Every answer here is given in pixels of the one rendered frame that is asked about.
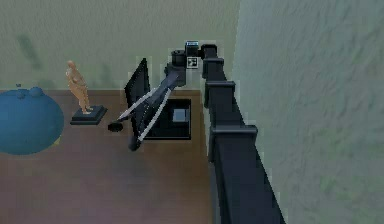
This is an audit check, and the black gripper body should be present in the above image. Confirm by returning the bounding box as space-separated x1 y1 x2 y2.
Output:
163 49 188 90

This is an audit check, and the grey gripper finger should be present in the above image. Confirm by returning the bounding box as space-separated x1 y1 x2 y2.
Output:
127 88 173 152
107 85 162 133

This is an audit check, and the tan figure statue black base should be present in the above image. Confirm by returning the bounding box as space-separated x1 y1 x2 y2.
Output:
65 59 108 126

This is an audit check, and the brown wooden table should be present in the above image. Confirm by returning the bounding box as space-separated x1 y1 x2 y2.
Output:
0 88 214 224

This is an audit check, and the blue round plush toy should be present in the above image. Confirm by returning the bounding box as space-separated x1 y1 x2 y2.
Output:
0 83 65 156

